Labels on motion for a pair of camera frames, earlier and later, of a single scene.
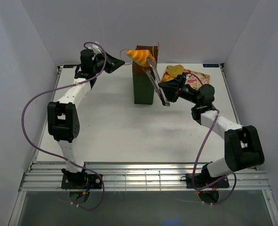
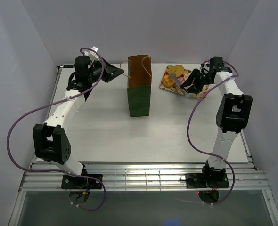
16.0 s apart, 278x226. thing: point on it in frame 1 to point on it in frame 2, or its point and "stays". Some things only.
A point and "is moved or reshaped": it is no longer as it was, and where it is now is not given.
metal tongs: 157,83 is moved or reshaped
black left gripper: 112,63 to 110,71
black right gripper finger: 173,87 to 190,79
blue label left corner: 68,66 stays
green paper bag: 144,88 is moved or reshaped
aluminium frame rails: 136,177 stays
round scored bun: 166,78 stays
